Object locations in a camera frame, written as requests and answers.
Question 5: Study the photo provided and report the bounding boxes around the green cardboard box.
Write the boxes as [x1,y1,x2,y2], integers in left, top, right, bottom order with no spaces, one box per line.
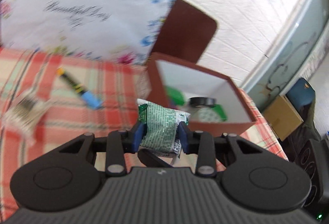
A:
[164,85,186,107]
[215,104,228,122]

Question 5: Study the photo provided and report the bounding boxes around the red plaid blanket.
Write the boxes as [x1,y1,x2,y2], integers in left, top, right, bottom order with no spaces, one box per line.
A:
[0,47,289,220]

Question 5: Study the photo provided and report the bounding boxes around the green patterned packet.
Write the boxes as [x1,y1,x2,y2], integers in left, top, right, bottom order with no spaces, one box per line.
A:
[137,98,192,161]

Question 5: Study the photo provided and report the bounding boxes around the clear packing tape roll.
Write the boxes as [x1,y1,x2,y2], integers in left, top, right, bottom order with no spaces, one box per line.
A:
[188,106,223,123]

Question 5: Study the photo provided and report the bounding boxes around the black speaker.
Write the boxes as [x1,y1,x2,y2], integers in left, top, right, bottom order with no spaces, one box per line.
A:
[293,138,329,215]

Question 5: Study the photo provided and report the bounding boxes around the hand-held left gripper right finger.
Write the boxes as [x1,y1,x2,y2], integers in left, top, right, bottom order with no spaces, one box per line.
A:
[178,121,305,177]

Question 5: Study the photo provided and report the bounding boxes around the frosted glass door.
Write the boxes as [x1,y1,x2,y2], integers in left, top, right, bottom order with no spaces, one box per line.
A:
[241,0,329,112]

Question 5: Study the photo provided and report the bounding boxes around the white floral pillow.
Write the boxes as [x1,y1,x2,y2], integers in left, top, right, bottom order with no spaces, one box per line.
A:
[0,0,178,66]

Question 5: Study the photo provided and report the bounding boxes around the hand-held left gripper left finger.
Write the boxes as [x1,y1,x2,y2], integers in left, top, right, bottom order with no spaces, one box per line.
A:
[58,121,145,177]

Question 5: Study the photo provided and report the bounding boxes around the brown wooden chair back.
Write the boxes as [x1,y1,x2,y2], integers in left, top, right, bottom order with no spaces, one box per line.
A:
[150,0,219,64]

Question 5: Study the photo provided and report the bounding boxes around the black tape roll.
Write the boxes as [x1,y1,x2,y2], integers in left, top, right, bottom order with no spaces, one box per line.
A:
[188,97,218,108]

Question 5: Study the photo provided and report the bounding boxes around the black marker with blue cap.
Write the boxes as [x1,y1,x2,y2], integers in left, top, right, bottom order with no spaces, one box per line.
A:
[56,67,104,111]

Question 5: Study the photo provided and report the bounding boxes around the brown box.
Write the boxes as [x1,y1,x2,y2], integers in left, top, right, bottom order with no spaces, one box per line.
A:
[146,52,258,138]

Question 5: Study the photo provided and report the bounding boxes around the tan cardboard box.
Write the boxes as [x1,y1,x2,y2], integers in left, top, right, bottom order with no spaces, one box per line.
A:
[262,94,304,141]

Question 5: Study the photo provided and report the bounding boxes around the crumpled clear plastic wrapper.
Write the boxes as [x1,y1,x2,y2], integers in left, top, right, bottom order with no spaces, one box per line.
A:
[2,90,52,144]

